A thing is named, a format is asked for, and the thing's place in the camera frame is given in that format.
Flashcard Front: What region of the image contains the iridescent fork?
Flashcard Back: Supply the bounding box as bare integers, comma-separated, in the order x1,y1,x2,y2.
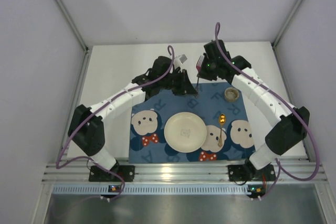
195,55,204,91

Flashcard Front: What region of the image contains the cream round plate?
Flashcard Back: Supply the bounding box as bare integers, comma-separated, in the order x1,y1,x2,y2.
164,112,207,153

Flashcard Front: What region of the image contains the gold spoon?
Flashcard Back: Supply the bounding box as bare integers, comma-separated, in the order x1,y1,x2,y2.
218,113,226,147

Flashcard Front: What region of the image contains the blue cartoon bear placemat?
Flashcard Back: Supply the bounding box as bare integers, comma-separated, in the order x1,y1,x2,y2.
129,82,255,164

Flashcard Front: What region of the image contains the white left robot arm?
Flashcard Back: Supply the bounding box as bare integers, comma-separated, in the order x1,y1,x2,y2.
68,55,197,170

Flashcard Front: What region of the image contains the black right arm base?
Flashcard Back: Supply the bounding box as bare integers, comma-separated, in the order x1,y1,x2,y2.
227,164,276,182

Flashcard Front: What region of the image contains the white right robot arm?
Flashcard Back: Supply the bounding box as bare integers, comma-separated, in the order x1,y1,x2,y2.
197,40,310,170

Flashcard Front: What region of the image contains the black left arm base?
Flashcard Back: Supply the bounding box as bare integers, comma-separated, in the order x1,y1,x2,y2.
88,165,135,182

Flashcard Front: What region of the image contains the left aluminium frame post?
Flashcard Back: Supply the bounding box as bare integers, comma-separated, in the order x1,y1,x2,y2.
39,0,90,51

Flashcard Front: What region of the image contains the aluminium frame post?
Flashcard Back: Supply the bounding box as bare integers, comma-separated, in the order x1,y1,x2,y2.
271,0,305,49
39,0,90,51

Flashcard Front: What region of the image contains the right aluminium frame post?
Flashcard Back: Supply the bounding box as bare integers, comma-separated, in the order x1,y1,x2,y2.
271,0,305,49

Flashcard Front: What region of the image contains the aluminium mounting rail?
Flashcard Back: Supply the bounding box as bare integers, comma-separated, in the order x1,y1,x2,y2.
42,158,316,184

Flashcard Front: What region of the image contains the perforated cable duct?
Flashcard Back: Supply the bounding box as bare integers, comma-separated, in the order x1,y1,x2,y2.
52,184,266,195

